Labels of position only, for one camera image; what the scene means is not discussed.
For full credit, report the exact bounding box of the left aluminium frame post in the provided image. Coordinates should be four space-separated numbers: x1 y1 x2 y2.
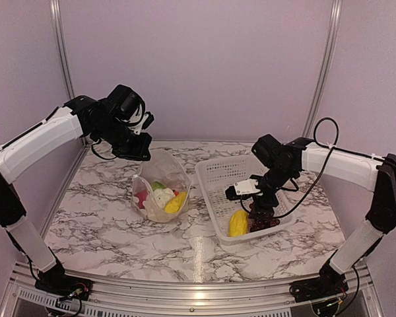
49 0 75 99

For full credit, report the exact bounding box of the white cauliflower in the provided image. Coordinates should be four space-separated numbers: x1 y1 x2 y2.
151 181 175 209

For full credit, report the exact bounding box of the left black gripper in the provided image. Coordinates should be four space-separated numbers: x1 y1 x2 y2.
93 116 151 160

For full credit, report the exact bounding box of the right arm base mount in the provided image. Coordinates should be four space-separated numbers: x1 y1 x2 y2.
289 260 348 302

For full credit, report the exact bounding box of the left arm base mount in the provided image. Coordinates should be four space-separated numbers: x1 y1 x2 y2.
34 256 92 300

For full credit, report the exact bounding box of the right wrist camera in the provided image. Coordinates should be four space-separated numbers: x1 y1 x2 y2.
224 178 261 201

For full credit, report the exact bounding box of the purple grape bunch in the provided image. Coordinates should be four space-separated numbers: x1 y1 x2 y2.
248 212 281 232

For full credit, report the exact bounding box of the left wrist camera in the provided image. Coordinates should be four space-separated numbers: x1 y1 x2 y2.
131 112 154 135

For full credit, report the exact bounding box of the right aluminium frame post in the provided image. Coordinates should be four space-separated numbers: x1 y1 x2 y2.
302 0 343 137

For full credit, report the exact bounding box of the clear dotted zip bag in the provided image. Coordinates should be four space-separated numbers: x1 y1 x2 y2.
131 149 191 223

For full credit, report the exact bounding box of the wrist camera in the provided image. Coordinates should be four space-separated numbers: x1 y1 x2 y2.
131 112 154 135
224 178 261 201

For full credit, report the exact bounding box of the yellow corn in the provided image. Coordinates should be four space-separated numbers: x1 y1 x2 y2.
228 209 249 237
164 192 187 214

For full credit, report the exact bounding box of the aluminium frame post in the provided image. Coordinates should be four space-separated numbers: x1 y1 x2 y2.
302 0 343 137
49 0 75 99

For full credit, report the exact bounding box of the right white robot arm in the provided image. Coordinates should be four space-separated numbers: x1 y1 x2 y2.
251 134 396 296

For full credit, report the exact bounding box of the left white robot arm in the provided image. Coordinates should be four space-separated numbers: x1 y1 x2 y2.
0 85 154 294

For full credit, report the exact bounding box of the white plastic basket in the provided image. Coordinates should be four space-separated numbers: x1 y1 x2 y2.
194 155 296 247

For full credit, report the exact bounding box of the front aluminium rail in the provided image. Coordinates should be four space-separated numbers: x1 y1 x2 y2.
6 262 383 317

